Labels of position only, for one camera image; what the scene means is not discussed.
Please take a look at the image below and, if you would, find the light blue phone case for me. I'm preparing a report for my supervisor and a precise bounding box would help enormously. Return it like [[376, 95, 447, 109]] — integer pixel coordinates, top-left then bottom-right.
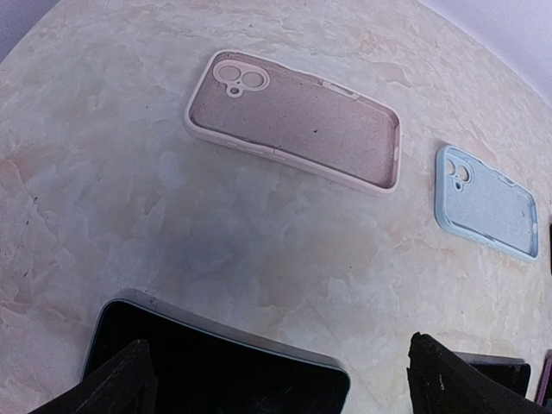
[[434, 145, 539, 261]]

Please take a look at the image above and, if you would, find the blue-edged phone middle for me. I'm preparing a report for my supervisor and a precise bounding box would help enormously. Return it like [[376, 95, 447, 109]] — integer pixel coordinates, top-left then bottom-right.
[[455, 351, 531, 398]]

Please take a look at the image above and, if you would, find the black phone case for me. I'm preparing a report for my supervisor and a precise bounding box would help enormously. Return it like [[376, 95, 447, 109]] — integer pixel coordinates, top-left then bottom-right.
[[548, 219, 552, 274]]

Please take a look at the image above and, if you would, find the teal-edged phone left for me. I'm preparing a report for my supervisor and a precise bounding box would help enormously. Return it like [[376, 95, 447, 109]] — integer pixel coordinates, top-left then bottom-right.
[[82, 288, 350, 413]]

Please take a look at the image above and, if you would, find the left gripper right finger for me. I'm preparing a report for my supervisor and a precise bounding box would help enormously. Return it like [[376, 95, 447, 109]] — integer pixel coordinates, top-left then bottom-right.
[[407, 332, 547, 414]]

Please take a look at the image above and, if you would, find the pink phone case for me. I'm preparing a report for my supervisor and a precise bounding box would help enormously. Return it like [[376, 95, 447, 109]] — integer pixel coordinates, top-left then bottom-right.
[[183, 50, 401, 195]]

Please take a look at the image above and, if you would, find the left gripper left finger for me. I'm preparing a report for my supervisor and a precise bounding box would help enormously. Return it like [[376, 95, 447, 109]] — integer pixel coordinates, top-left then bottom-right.
[[34, 340, 158, 414]]

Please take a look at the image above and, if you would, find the purple phone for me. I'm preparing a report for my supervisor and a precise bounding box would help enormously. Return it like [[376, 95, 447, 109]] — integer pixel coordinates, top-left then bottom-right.
[[535, 349, 552, 406]]

